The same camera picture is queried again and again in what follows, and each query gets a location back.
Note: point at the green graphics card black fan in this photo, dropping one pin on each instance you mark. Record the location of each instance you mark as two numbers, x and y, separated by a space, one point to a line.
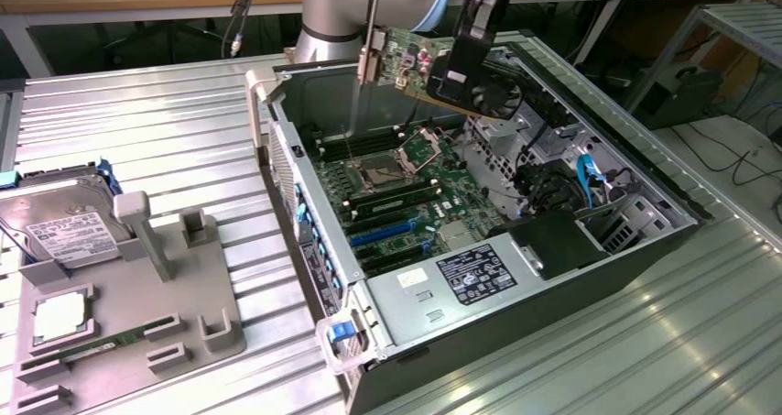
401 53

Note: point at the installed green RAM stick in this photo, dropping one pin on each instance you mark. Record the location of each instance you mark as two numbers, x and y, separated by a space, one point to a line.
392 202

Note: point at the silver CPU chip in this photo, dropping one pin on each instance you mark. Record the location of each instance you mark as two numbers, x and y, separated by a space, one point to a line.
61 316

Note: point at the black expansion slot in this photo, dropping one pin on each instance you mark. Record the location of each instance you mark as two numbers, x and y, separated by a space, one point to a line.
392 254

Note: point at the black box on floor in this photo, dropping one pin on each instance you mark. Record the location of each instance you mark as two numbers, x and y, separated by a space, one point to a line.
681 94

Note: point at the small silver chipset heatsink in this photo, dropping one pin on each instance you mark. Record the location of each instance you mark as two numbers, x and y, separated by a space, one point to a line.
456 234

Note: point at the blue expansion slot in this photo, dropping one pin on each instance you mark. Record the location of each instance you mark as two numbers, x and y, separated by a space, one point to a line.
382 232

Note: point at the metal slat side table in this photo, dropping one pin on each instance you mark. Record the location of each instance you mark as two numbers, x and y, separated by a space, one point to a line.
743 25

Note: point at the black open PC case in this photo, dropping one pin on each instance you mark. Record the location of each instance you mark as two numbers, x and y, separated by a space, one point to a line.
612 268

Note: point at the silver hard disk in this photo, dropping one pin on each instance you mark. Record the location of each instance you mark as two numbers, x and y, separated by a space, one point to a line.
58 222

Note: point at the green motherboard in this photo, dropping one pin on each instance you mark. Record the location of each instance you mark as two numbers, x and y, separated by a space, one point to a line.
456 195

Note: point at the blue disk carrier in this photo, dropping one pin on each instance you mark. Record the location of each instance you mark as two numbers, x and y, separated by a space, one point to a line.
108 172

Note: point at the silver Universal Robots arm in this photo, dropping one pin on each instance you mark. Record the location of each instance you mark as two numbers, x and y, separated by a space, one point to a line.
330 16

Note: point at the green loose RAM stick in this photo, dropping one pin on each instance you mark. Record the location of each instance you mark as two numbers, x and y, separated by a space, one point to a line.
117 339

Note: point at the open metal socket cover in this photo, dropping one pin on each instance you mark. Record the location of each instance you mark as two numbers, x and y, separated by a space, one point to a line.
424 148

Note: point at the grey power supply unit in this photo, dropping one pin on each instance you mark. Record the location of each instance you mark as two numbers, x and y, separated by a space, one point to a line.
465 287

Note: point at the black plastic air shroud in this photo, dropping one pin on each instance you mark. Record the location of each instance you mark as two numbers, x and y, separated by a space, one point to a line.
553 243

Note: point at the CPU socket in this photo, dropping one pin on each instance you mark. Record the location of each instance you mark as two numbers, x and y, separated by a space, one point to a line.
380 172

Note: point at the grey parts rack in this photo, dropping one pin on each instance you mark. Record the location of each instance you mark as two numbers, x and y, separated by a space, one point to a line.
129 296

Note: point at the thin socket locking lever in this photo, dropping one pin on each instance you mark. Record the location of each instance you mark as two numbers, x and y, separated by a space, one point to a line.
358 163

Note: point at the black RAM slots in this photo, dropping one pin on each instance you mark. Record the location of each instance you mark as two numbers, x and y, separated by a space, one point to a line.
358 145

